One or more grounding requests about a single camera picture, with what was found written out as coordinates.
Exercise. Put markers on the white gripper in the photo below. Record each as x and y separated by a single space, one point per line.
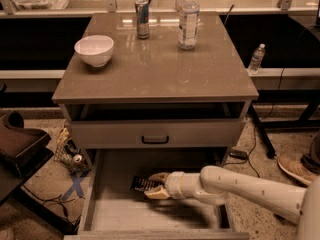
174 185

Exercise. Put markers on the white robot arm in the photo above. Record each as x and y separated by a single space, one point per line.
212 184

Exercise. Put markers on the open middle drawer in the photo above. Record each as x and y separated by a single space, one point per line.
112 211

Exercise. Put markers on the grey drawer cabinet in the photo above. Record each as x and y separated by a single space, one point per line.
154 79

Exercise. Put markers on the black power adapter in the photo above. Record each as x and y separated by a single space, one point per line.
238 154

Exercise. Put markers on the blue tape cross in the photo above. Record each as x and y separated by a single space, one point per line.
76 178

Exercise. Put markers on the black stand leg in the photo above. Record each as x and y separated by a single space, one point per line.
270 151

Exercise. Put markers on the tan shoe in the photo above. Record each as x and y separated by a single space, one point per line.
296 170

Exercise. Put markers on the dark brown chair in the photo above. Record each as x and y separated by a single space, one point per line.
23 151

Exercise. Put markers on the white ceramic bowl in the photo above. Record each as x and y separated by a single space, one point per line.
95 50

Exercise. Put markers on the small water bottle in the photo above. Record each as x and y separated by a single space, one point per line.
256 59

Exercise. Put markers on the red bull can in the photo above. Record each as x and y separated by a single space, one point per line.
142 17

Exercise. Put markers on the large clear water bottle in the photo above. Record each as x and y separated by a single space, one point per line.
188 23

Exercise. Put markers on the closed drawer with black handle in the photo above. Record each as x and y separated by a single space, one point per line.
155 134

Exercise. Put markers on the wire basket with cans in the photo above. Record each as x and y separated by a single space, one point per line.
68 154

